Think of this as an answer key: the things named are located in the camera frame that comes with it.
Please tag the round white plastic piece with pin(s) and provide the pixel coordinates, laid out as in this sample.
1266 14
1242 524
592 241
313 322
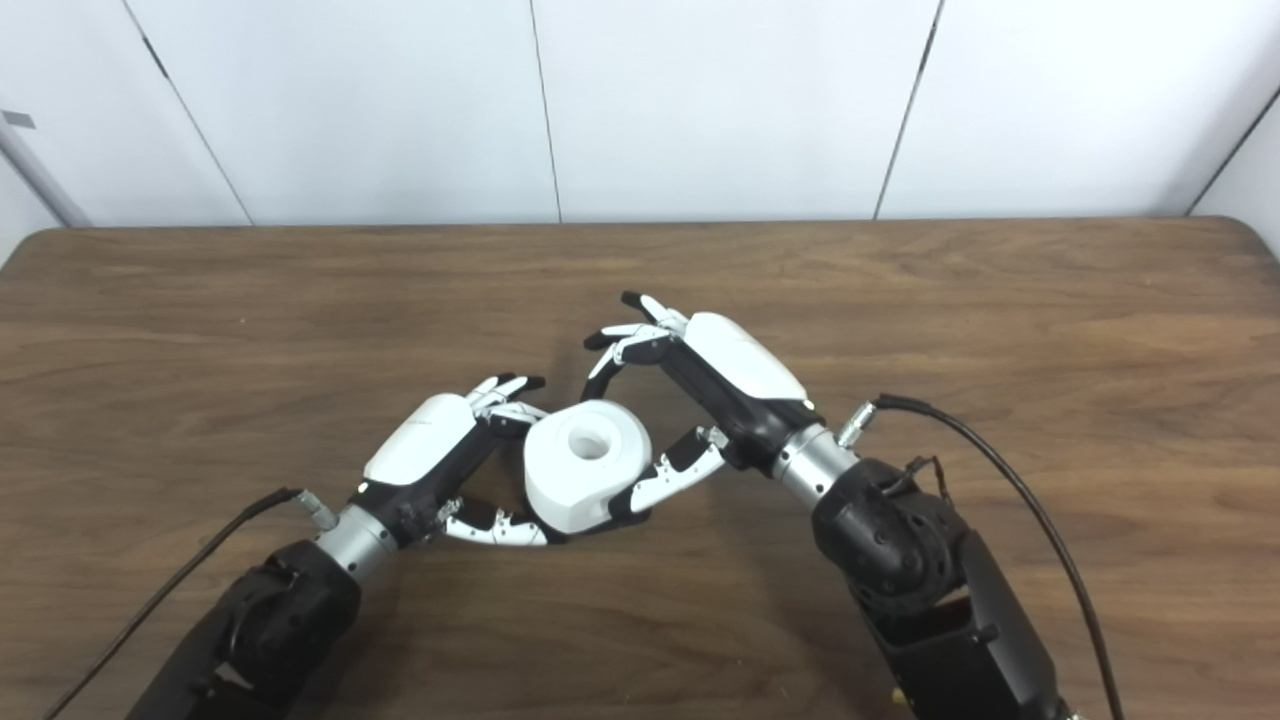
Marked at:
580 480

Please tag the grey wall corner post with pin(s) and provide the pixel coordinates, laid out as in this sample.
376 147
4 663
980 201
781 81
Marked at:
40 180

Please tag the grey tape piece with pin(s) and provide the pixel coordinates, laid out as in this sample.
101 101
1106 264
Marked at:
18 119

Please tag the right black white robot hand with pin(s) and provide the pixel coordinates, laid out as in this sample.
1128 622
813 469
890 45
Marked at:
740 370

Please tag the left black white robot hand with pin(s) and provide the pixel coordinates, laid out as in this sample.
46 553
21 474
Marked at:
425 440

